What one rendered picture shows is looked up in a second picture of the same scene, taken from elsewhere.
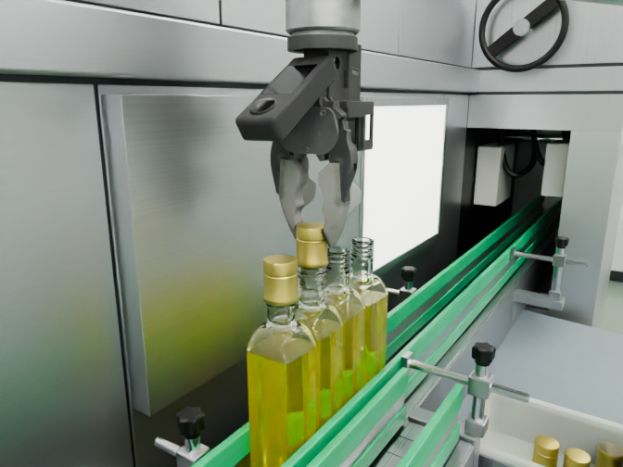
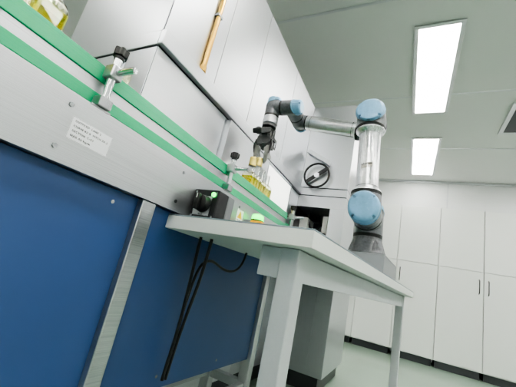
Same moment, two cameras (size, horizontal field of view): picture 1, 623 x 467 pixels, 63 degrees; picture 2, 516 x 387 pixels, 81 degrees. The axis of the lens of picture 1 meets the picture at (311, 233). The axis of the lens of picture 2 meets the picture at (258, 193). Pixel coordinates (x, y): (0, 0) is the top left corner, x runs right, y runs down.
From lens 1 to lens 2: 1.07 m
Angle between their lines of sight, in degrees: 30
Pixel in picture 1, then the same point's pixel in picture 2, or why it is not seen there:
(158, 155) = (232, 134)
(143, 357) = not seen: hidden behind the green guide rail
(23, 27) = (224, 101)
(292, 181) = (257, 149)
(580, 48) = (333, 183)
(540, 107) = (320, 200)
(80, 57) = (228, 110)
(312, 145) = (264, 141)
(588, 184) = (335, 226)
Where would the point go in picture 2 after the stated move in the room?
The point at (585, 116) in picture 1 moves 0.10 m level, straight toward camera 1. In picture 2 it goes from (334, 204) to (332, 200)
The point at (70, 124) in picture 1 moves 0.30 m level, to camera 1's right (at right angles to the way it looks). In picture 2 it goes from (220, 121) to (282, 137)
